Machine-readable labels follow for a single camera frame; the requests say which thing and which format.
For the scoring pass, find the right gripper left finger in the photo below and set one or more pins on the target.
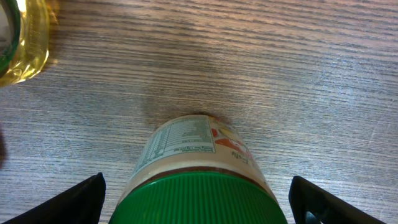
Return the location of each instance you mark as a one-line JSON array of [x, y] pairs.
[[81, 204]]

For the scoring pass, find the clear Vim dish soap bottle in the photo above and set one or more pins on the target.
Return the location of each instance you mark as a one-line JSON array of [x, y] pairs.
[[25, 26]]

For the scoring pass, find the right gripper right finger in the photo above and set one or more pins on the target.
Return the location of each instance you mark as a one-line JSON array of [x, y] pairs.
[[312, 204]]

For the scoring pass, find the green lid white jar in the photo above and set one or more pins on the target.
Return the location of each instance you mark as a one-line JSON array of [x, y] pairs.
[[197, 169]]

